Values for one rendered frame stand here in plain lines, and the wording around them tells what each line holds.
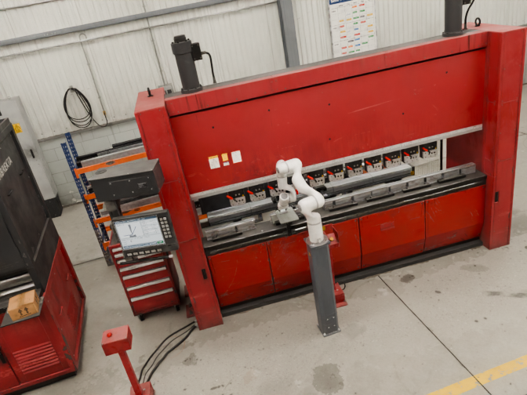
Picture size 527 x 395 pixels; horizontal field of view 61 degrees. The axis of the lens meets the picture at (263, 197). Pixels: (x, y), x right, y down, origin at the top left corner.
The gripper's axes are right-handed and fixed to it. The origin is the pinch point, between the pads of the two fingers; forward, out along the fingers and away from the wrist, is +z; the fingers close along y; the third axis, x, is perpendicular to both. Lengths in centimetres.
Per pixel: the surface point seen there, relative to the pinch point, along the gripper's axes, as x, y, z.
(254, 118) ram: -63, 11, -71
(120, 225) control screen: 10, 139, -76
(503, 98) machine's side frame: -29, -221, -64
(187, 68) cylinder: -102, 58, -108
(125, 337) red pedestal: 90, 155, -46
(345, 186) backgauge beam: -18, -76, 24
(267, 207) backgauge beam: -17.1, 10.8, 25.4
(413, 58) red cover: -76, -142, -90
